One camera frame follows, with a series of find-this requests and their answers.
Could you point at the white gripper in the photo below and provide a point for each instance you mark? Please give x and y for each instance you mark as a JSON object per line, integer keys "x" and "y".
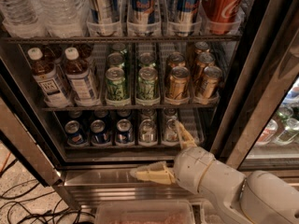
{"x": 192, "y": 168}

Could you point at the front left silver can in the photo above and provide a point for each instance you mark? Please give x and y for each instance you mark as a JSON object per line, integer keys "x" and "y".
{"x": 147, "y": 135}

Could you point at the middle Red Bull can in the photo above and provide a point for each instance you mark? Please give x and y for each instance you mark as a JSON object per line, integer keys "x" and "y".
{"x": 143, "y": 17}

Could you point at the right Red Bull can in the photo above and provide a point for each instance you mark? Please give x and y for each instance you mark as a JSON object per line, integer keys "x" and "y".
{"x": 184, "y": 15}

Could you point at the right clear water bottle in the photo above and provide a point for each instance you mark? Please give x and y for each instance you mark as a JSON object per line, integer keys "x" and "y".
{"x": 62, "y": 18}

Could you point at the front right gold can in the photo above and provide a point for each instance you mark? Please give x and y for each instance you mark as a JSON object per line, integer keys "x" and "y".
{"x": 208, "y": 85}

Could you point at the clear water bottle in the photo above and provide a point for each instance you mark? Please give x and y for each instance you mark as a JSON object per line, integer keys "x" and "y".
{"x": 62, "y": 18}
{"x": 21, "y": 19}

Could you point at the rear right gold can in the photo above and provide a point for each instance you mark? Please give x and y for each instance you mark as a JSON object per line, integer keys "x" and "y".
{"x": 193, "y": 49}

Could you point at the glass fridge door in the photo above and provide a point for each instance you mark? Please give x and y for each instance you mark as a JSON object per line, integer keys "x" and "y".
{"x": 265, "y": 135}

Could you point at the red bull can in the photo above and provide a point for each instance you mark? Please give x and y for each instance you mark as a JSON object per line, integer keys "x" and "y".
{"x": 143, "y": 17}
{"x": 184, "y": 15}
{"x": 105, "y": 14}

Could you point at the green can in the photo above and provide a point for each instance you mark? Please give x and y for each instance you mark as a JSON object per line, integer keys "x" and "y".
{"x": 146, "y": 60}
{"x": 147, "y": 90}
{"x": 116, "y": 87}
{"x": 116, "y": 59}
{"x": 120, "y": 47}

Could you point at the left clear water bottle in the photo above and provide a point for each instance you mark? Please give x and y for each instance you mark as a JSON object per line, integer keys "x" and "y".
{"x": 21, "y": 19}

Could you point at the front left Pepsi can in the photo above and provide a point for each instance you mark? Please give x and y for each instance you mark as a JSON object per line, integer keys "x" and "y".
{"x": 76, "y": 137}

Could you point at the red Coca-Cola can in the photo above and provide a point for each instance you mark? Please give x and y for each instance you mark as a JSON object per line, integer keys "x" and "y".
{"x": 221, "y": 14}

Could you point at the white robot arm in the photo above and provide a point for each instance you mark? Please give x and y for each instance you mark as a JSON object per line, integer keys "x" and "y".
{"x": 258, "y": 198}

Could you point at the silver can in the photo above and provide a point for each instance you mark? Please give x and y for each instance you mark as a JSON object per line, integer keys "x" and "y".
{"x": 170, "y": 134}
{"x": 147, "y": 135}

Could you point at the front right silver can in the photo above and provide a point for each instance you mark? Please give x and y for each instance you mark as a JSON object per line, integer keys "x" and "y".
{"x": 170, "y": 134}

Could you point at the front middle Pepsi can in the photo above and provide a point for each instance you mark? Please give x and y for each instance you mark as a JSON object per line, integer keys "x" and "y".
{"x": 100, "y": 133}

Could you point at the left clear plastic bin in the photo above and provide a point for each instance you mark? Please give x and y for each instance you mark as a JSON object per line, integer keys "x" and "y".
{"x": 145, "y": 212}

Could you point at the middle right gold can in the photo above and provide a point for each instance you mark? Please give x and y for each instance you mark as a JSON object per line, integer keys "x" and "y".
{"x": 201, "y": 61}

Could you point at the right clear plastic bin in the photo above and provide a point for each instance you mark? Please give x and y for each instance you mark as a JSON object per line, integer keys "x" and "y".
{"x": 208, "y": 214}

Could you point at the front right Pepsi can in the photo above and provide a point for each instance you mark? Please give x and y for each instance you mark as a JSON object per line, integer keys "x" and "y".
{"x": 124, "y": 132}

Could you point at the tea bottle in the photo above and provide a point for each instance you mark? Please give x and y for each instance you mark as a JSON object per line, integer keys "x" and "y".
{"x": 50, "y": 79}
{"x": 81, "y": 78}

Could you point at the left front tea bottle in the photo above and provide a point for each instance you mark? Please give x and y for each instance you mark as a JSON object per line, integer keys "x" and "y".
{"x": 50, "y": 79}

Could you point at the right front tea bottle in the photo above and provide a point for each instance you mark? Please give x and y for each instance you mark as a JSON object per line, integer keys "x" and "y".
{"x": 81, "y": 78}

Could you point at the left Red Bull can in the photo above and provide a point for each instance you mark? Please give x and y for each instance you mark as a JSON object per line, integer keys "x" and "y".
{"x": 105, "y": 14}

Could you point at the gold can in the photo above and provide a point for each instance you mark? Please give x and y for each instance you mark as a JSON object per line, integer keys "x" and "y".
{"x": 177, "y": 85}
{"x": 201, "y": 61}
{"x": 208, "y": 85}
{"x": 175, "y": 59}
{"x": 193, "y": 49}

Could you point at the stainless steel fridge frame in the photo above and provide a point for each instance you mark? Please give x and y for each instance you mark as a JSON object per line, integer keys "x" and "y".
{"x": 87, "y": 176}

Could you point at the front left gold can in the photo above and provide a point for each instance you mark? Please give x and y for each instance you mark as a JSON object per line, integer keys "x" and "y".
{"x": 177, "y": 85}

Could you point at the pepsi can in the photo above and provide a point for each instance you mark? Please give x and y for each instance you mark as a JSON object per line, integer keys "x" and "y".
{"x": 100, "y": 133}
{"x": 76, "y": 137}
{"x": 124, "y": 132}

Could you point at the rear left gold can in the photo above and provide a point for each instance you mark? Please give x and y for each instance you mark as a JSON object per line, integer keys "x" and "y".
{"x": 175, "y": 59}

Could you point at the clear plastic bin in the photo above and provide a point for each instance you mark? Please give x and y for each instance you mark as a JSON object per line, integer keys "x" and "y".
{"x": 208, "y": 214}
{"x": 145, "y": 212}

